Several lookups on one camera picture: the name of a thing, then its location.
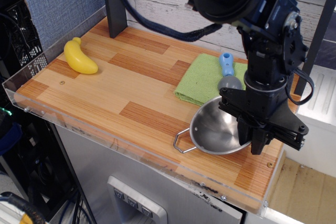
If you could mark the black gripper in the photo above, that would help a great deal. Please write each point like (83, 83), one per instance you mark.
(263, 114)

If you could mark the green folded cloth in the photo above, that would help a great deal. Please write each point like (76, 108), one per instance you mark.
(199, 83)

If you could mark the dark grey right post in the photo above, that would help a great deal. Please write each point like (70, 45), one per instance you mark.
(319, 35)

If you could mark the white ridged side counter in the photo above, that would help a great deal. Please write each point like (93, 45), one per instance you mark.
(321, 107)

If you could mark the stainless steel two-handled bowl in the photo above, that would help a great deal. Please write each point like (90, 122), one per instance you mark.
(213, 130)

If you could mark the clear acrylic table guard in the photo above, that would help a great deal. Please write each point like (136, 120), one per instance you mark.
(130, 103)

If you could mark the blue and grey scoop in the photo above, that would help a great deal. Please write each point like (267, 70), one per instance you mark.
(228, 80)

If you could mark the grey dispenser button panel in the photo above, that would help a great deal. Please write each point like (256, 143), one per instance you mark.
(133, 206)

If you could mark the dark grey left post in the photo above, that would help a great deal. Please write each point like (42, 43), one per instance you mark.
(116, 17)

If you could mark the stainless toy fridge front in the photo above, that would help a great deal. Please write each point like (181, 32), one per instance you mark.
(94, 162)

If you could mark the dark grey post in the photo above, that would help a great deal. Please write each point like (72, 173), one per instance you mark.
(116, 17)
(319, 35)

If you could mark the yellow toy banana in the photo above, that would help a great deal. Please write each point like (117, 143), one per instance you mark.
(76, 59)

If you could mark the black perforated crate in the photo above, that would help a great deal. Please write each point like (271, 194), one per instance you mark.
(20, 44)

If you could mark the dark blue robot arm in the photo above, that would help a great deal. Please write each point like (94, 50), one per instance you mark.
(270, 31)

